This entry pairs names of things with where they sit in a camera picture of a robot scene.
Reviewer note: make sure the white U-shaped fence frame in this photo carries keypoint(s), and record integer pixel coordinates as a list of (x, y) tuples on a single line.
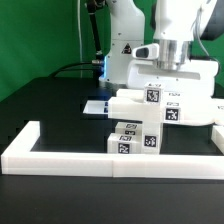
[(19, 158)]

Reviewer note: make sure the white chair seat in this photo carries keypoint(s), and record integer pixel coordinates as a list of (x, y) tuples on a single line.
[(152, 134)]

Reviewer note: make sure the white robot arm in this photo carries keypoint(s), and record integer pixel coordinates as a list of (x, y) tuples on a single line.
[(167, 60)]

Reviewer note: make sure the white sheet with markers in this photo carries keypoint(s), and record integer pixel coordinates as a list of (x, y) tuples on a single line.
[(96, 107)]

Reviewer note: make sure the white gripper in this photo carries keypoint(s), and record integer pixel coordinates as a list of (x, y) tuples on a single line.
[(193, 76)]

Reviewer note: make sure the white chair back frame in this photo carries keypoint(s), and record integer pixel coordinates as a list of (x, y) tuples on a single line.
[(175, 108)]

